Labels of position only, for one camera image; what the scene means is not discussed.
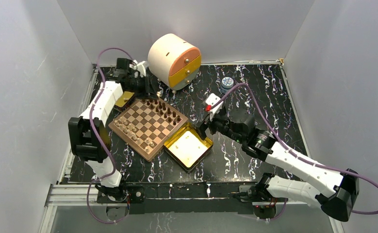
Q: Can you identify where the dark chess pieces row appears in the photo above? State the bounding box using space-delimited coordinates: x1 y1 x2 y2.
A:
132 99 187 127

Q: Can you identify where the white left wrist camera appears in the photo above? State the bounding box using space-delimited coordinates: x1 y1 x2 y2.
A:
133 60 148 78

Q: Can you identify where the round pastel drawer cabinet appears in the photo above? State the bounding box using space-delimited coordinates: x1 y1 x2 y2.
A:
148 33 202 91

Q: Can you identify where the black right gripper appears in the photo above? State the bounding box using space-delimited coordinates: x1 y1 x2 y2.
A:
190 109 245 144

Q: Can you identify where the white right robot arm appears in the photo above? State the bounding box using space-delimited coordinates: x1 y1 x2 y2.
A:
196 108 359 222

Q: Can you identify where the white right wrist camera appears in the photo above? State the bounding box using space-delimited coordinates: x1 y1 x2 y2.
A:
204 93 226 122

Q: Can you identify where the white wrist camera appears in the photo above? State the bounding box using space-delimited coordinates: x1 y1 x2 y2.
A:
133 60 148 78
204 93 226 122

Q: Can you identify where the gold tin with white pieces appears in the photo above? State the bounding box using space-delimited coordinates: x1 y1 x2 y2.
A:
115 91 135 108

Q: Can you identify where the empty gold tin lid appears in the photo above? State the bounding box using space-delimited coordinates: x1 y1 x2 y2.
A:
164 122 213 172

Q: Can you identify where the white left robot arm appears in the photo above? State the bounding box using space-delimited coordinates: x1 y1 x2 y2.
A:
68 58 150 202

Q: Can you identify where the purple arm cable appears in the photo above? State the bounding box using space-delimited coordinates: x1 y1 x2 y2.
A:
85 47 135 224
208 83 378 222

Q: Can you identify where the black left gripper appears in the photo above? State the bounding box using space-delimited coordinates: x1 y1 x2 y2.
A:
126 74 159 101

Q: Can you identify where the wooden chess board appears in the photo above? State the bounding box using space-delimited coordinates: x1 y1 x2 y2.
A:
109 100 188 162

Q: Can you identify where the small blue white jar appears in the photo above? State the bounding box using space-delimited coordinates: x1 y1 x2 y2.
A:
220 77 234 94

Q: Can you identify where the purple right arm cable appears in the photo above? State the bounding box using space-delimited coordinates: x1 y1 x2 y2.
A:
208 83 378 222

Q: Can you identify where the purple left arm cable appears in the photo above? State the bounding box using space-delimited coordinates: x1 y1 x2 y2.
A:
85 47 135 224

